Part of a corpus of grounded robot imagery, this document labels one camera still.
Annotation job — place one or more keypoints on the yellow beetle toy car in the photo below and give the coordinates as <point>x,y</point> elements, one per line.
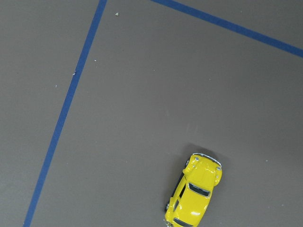
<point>192,194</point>

